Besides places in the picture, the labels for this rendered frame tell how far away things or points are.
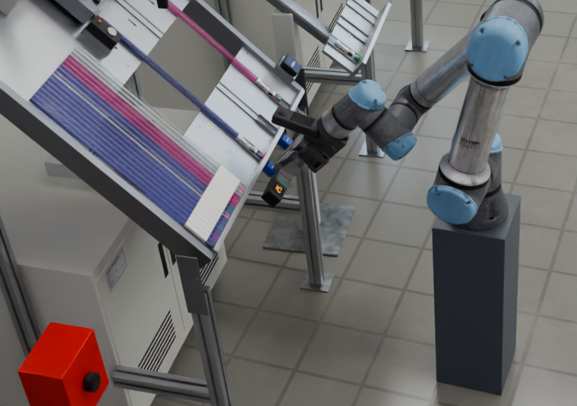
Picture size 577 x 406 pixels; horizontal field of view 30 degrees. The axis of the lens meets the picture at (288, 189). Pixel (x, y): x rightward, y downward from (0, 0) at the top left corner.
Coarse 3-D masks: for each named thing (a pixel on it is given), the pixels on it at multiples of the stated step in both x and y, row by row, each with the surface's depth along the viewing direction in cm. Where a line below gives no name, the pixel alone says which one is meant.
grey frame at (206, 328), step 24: (312, 192) 309; (0, 216) 247; (312, 216) 314; (0, 240) 248; (312, 240) 320; (0, 264) 252; (312, 264) 326; (24, 288) 261; (24, 312) 262; (24, 336) 268; (216, 336) 248; (216, 360) 249; (216, 384) 255
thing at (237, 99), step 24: (240, 48) 282; (240, 72) 276; (264, 72) 282; (216, 96) 265; (240, 96) 271; (264, 96) 277; (288, 96) 283; (192, 120) 257; (240, 120) 266; (264, 120) 271; (216, 144) 256; (240, 144) 261; (264, 144) 267; (240, 168) 257; (168, 216) 235
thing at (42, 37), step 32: (32, 0) 243; (128, 0) 263; (0, 32) 232; (32, 32) 238; (64, 32) 244; (128, 32) 257; (160, 32) 264; (0, 64) 228; (32, 64) 233; (128, 64) 252
